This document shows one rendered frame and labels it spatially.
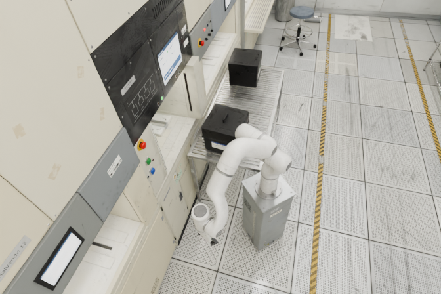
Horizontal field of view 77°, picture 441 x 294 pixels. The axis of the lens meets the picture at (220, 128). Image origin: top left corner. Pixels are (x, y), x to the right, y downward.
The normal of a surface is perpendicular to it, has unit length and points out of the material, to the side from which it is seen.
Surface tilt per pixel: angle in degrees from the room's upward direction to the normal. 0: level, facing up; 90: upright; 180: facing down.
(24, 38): 90
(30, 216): 90
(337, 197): 0
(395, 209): 0
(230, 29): 90
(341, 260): 0
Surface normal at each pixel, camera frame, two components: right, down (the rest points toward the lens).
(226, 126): -0.06, -0.68
